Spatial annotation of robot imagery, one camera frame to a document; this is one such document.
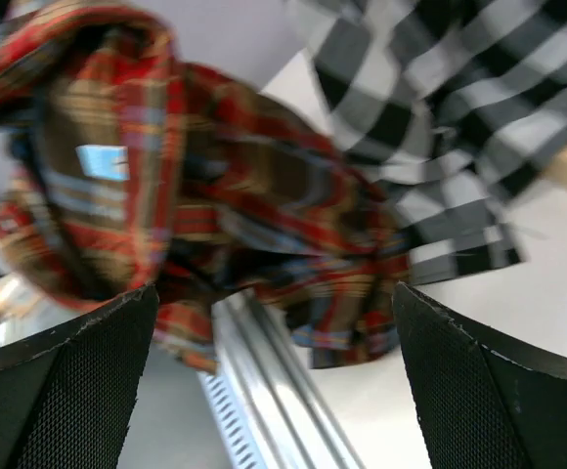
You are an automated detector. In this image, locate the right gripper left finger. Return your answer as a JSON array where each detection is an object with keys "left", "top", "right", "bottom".
[{"left": 0, "top": 285, "right": 158, "bottom": 469}]

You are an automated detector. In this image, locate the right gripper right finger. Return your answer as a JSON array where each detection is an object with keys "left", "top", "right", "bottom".
[{"left": 392, "top": 283, "right": 567, "bottom": 469}]

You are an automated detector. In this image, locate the red brown plaid shirt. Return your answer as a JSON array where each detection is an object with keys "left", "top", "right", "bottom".
[{"left": 0, "top": 1, "right": 408, "bottom": 372}]

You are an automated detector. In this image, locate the black white checkered shirt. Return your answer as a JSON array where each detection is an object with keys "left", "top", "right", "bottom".
[{"left": 285, "top": 0, "right": 567, "bottom": 284}]

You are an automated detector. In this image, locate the slotted grey cable duct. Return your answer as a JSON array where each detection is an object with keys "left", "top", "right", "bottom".
[{"left": 197, "top": 372, "right": 263, "bottom": 469}]

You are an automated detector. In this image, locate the aluminium mounting rail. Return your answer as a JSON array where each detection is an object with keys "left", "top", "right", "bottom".
[{"left": 214, "top": 292, "right": 363, "bottom": 468}]

